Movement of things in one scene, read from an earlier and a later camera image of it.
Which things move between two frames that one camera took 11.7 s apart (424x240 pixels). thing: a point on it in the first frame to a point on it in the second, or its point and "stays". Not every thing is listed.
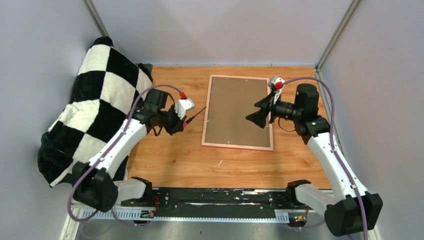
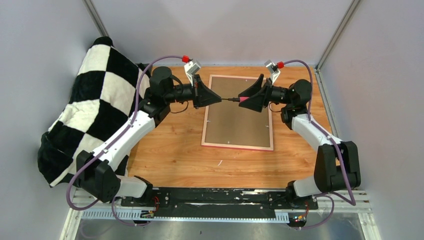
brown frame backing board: x=231 y=101 stays
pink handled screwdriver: x=186 y=121 to x=240 y=99
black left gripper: x=178 y=125 to x=201 y=96
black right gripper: x=259 y=117 to x=256 y=102
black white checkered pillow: x=106 y=88 stays
